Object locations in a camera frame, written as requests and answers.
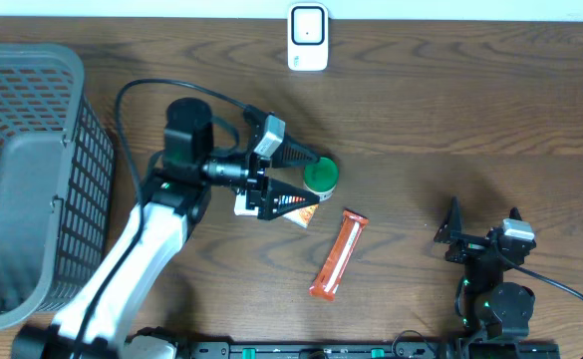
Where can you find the small orange box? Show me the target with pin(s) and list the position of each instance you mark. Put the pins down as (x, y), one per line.
(302, 216)

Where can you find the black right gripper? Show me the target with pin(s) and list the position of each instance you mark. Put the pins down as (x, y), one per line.
(451, 225)

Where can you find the green lid supplement bottle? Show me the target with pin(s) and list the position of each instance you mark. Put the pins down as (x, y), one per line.
(321, 178)

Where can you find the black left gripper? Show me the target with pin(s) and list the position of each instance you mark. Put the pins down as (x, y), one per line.
(256, 196)

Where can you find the grey plastic mesh basket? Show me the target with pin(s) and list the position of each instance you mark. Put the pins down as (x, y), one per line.
(56, 175)

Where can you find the white green Panadol box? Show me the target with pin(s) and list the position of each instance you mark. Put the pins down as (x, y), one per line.
(243, 206)

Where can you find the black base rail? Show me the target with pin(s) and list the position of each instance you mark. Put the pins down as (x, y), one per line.
(401, 349)

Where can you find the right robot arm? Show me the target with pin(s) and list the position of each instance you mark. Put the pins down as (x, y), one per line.
(495, 313)

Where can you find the white barcode scanner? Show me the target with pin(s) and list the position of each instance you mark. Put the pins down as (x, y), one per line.
(307, 37)

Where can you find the orange snack bar packet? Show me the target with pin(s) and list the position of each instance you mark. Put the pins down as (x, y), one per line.
(328, 279)

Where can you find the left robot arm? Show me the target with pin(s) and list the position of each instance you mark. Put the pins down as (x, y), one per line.
(173, 200)

